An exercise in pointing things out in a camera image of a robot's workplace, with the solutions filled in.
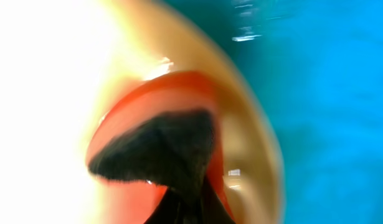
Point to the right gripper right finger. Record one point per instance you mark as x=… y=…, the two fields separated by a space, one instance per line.
x=212 y=209

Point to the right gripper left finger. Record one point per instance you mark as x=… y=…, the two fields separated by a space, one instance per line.
x=172 y=149

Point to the yellow plate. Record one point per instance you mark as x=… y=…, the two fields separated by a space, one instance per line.
x=65 y=64

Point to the red sponge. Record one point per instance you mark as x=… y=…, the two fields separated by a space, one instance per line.
x=133 y=202

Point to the teal plastic tray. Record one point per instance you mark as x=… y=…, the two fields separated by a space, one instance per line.
x=317 y=69

